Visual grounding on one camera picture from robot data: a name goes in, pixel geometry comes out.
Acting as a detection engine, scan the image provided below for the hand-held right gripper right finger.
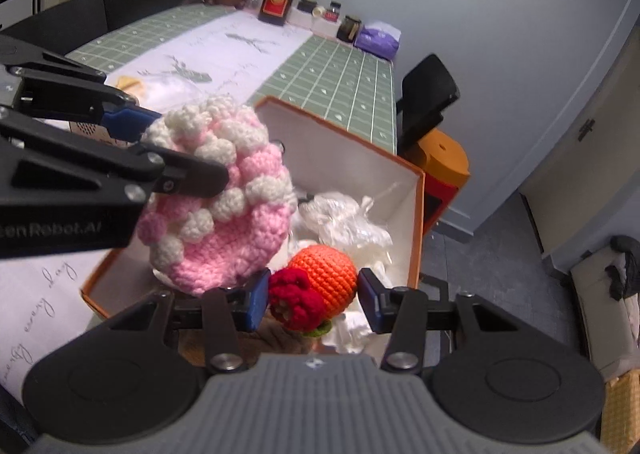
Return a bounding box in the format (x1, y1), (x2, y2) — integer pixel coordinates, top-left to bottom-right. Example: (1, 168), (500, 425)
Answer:
(357, 267), (507, 376)

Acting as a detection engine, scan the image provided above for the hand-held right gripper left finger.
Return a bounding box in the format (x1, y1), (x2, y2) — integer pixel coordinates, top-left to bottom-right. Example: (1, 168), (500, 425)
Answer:
(145, 268), (272, 376)

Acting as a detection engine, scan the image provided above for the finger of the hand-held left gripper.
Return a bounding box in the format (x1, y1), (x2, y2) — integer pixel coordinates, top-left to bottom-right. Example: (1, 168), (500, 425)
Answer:
(0, 107), (230, 208)
(0, 33), (162, 143)

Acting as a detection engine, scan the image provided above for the red crochet flower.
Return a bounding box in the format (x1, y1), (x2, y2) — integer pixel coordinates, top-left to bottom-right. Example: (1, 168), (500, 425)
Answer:
(268, 268), (334, 338)

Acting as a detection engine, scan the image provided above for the orange crochet fruit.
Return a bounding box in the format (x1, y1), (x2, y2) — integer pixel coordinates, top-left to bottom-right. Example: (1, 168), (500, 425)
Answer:
(287, 244), (359, 320)

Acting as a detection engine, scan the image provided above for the pink white crochet hat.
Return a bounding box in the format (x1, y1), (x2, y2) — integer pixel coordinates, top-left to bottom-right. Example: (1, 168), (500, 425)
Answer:
(136, 95), (297, 296)

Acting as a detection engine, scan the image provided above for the orange cardboard box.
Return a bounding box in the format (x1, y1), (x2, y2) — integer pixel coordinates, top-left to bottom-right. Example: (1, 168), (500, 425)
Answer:
(80, 96), (427, 366)

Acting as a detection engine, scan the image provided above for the wooden radio box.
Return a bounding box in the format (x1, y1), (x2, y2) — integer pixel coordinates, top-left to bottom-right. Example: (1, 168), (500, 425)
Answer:
(66, 119), (132, 148)

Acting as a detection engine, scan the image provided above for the white cabinet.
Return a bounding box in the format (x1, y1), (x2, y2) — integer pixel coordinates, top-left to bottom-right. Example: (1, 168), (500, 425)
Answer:
(0, 0), (41, 31)

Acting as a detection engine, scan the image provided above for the orange stool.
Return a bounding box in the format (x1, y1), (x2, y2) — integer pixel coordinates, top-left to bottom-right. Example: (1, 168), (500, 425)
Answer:
(405, 128), (471, 238)

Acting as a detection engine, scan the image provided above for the black swivel chair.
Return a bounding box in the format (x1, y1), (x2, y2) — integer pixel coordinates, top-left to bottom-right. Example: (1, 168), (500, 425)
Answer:
(396, 54), (461, 155)

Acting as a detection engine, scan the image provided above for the dark glass jar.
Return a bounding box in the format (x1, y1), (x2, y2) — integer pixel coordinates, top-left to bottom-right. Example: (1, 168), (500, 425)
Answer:
(337, 15), (362, 43)

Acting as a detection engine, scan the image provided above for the cream door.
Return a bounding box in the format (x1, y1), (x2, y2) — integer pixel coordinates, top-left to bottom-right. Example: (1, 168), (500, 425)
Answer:
(517, 24), (640, 276)

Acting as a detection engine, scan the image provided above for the dark cloth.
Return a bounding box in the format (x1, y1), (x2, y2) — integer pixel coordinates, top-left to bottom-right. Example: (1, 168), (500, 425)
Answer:
(604, 235), (640, 303)

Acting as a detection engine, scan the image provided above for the purple tissue pack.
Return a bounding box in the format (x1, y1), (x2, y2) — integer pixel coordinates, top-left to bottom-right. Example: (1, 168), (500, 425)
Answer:
(354, 23), (404, 59)

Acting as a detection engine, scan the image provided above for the wicker basket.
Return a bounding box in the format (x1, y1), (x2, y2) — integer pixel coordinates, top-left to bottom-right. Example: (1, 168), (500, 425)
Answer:
(599, 368), (640, 451)

